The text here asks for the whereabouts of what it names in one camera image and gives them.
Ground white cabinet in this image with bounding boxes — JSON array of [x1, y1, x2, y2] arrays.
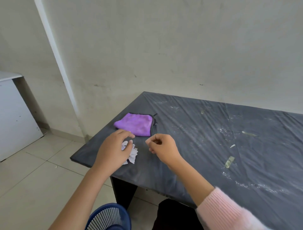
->
[[0, 71, 44, 163]]

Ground pink knit sleeve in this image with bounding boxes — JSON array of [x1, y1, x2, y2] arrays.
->
[[195, 187, 273, 230]]

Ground white paper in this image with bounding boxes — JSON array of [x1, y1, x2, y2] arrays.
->
[[121, 140, 139, 165]]

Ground person's black trousers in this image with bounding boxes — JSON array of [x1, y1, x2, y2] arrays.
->
[[151, 198, 204, 230]]

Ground person's left forearm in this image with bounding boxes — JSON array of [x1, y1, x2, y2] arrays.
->
[[48, 165, 115, 230]]

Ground blue plastic mesh basket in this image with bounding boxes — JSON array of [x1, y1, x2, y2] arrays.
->
[[85, 203, 132, 230]]

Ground white wall conduit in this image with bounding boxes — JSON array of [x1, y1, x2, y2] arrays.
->
[[34, 0, 89, 141]]

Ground person's right forearm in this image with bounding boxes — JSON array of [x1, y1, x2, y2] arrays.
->
[[167, 156, 273, 230]]

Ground person's right hand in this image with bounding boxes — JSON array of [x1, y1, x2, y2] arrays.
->
[[145, 134, 183, 167]]

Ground large tape scrap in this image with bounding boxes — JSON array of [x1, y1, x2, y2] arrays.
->
[[224, 156, 235, 169]]

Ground purple microfiber cloth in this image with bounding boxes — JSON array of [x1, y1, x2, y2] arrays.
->
[[113, 112, 158, 137]]

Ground black table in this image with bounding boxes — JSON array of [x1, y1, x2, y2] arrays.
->
[[70, 91, 303, 230]]

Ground person's left hand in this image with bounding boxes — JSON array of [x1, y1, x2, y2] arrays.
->
[[97, 129, 135, 176]]

